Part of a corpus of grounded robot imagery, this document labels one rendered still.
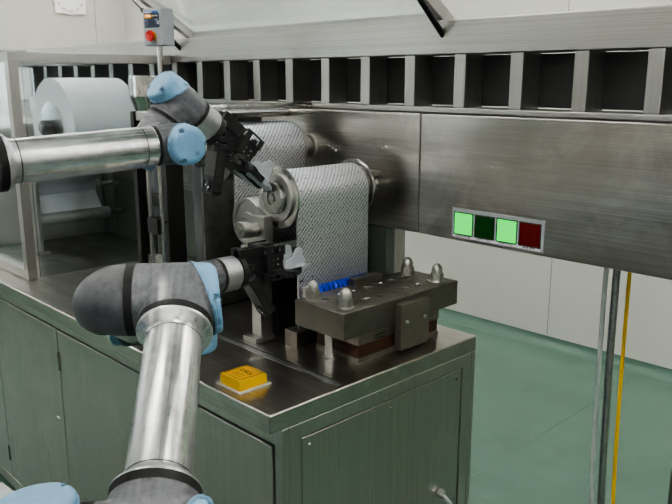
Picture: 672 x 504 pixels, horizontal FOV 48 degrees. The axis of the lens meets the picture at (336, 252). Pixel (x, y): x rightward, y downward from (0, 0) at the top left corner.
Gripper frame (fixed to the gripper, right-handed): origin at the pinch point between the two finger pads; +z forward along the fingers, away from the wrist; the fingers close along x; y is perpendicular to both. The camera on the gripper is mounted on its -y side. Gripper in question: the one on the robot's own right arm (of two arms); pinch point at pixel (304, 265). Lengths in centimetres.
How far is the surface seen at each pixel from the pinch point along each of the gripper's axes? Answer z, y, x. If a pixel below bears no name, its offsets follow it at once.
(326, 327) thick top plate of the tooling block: -6.5, -10.2, -14.6
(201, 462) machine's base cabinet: -29, -41, 2
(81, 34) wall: 218, 83, 556
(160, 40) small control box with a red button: -1, 53, 58
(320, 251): 5.1, 2.7, -0.2
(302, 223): -0.6, 10.3, -0.2
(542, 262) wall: 263, -60, 90
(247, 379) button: -27.5, -16.7, -13.4
